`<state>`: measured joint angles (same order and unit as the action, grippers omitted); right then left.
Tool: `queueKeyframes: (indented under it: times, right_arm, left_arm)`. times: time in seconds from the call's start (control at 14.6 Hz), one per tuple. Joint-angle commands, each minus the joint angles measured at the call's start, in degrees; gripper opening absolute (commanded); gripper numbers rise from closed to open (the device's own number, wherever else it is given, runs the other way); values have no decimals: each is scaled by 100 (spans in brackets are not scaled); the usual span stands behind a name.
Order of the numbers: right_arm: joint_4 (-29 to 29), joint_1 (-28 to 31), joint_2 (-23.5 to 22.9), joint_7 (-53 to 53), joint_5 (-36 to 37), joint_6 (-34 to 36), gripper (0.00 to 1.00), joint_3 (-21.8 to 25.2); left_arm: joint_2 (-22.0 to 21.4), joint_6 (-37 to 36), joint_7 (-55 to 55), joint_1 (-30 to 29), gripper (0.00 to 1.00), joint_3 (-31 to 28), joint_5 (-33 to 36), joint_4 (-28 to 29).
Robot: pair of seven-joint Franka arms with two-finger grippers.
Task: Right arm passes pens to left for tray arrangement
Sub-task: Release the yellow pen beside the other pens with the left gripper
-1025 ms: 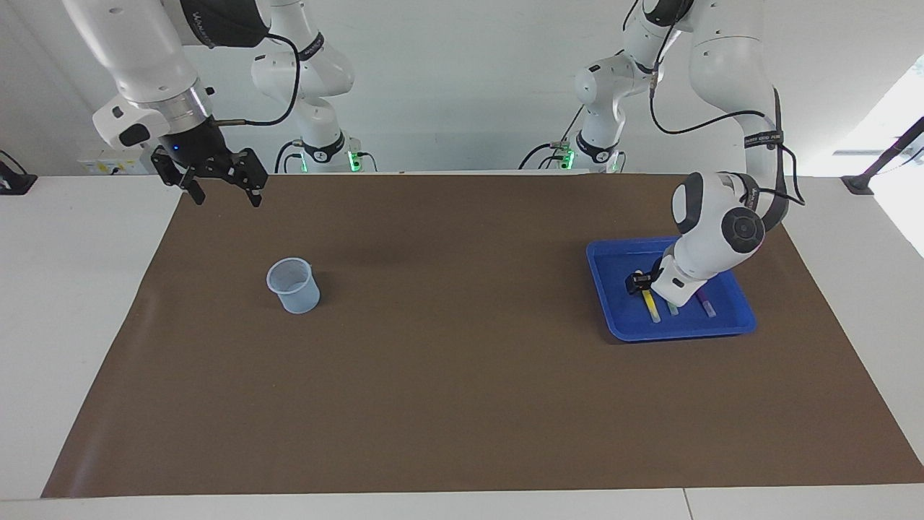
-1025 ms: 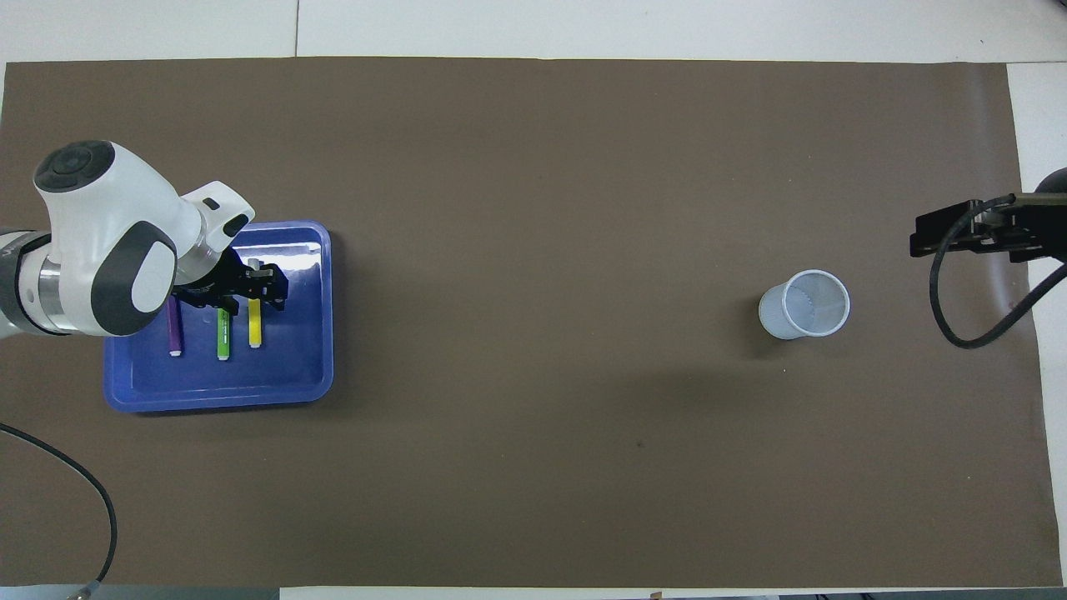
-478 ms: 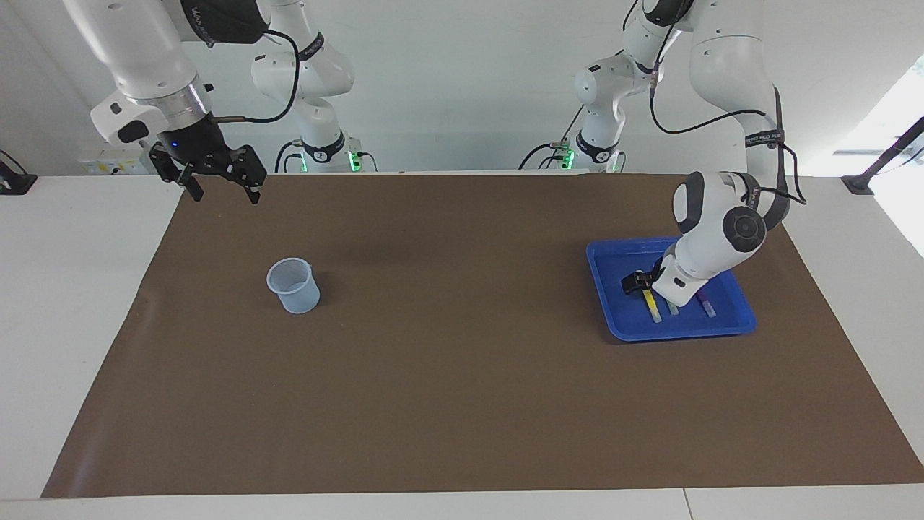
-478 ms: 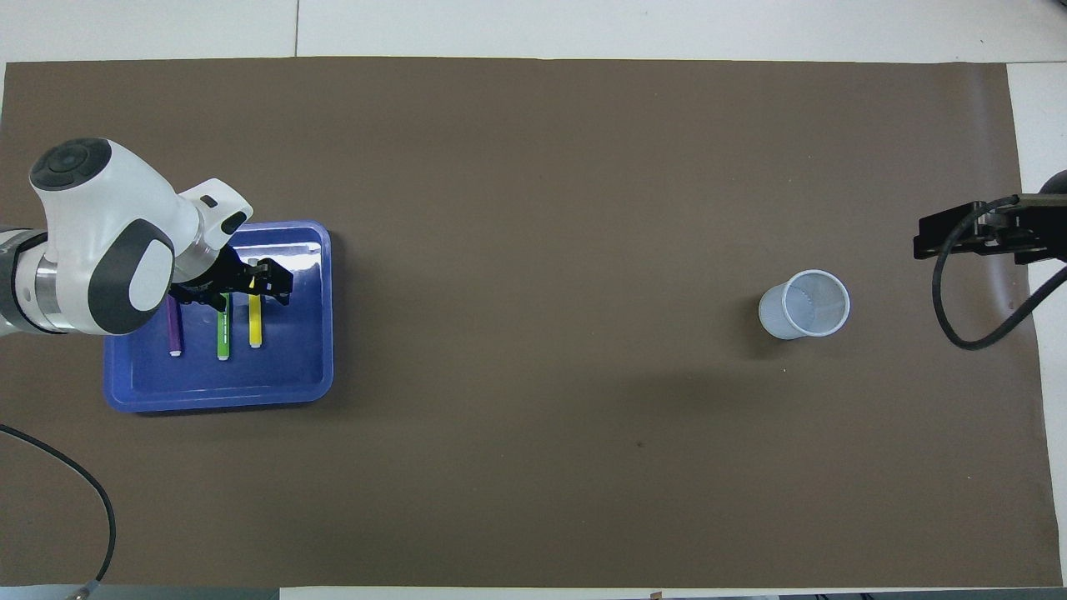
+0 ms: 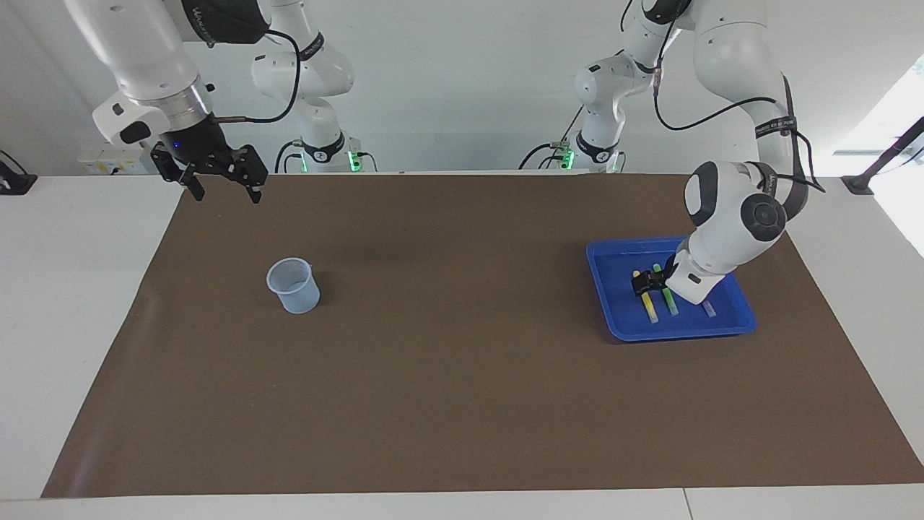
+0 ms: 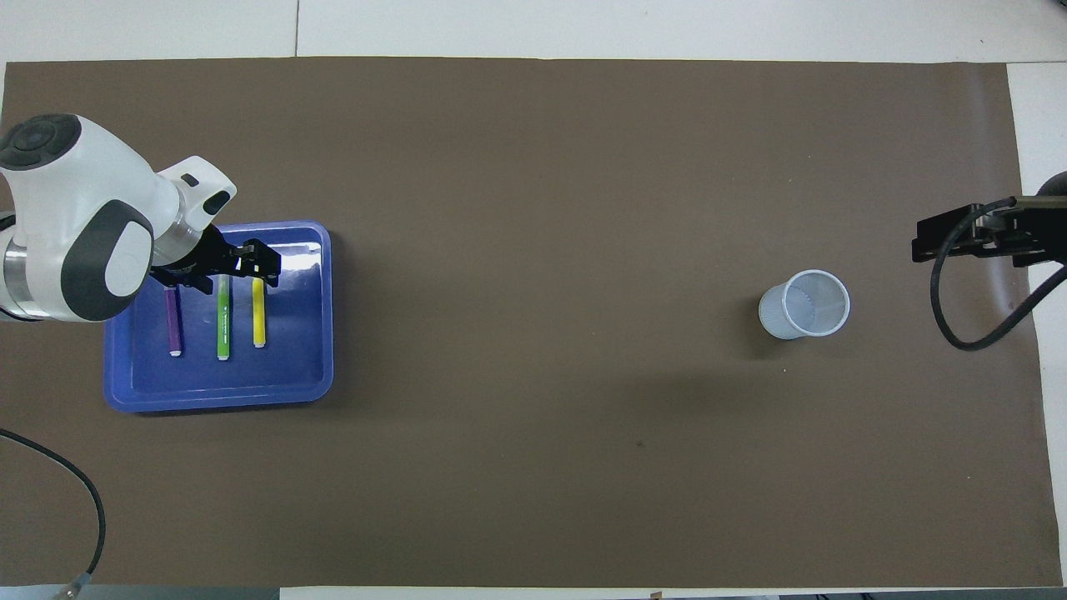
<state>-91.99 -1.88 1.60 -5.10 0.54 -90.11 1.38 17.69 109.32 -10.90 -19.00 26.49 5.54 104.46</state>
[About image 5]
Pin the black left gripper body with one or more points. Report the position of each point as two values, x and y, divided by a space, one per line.
668 271

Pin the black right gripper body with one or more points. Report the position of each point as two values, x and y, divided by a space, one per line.
195 144

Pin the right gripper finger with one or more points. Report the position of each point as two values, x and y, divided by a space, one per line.
189 180
254 170

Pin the green pen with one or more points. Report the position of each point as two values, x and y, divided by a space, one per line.
672 303

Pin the yellow pen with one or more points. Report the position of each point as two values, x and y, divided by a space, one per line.
650 310

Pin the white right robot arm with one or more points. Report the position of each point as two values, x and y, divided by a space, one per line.
144 50

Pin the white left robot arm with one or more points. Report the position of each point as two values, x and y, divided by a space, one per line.
729 217

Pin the blue plastic tray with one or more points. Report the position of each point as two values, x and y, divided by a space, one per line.
621 303

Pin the translucent plastic cup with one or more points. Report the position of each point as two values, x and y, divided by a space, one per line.
296 296

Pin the black table clamp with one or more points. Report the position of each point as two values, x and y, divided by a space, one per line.
18 182

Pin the brown table mat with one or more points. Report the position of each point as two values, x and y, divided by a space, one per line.
462 375

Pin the black angled stand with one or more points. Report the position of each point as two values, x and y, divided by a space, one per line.
859 184

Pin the white wall socket box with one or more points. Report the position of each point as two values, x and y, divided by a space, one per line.
108 159

